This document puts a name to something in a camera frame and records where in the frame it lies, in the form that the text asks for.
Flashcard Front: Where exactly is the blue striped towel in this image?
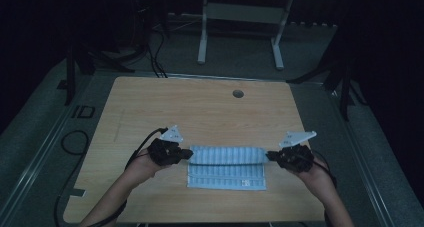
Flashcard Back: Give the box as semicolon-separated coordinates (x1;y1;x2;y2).
186;144;270;192

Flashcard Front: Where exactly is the left hand-held gripper black cable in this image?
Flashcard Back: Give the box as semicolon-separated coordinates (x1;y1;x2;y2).
53;127;169;227

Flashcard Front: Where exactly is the hand-held gripper black cable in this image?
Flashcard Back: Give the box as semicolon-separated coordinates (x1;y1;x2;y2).
53;127;169;227
311;149;338;189

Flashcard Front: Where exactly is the black floor cables bundle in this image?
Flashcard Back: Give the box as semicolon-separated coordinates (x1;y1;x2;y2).
145;28;169;79

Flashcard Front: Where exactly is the right hand-held gripper black cable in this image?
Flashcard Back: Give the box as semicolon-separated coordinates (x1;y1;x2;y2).
311;149;338;189

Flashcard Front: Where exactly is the person's right hand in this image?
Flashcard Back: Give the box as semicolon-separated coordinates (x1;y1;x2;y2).
292;156;330;190

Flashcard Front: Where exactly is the white metal stand frame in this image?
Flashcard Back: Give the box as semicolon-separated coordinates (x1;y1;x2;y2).
196;0;296;71

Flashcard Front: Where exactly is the looped black floor cable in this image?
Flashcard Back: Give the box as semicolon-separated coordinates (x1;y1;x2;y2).
60;129;91;157

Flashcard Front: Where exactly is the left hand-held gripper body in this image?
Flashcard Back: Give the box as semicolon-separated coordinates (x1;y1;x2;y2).
147;124;185;167

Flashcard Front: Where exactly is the black tripod stand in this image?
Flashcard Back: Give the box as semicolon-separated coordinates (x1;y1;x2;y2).
285;26;368;123
55;41;136;107

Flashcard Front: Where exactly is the dark equipment rack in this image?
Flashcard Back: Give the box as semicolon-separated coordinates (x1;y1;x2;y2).
131;0;153;55

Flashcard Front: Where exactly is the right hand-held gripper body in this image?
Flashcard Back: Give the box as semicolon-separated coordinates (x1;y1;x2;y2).
275;130;318;174

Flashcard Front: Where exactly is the person's left hand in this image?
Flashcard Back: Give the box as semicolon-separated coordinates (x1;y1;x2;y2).
127;148;171;185

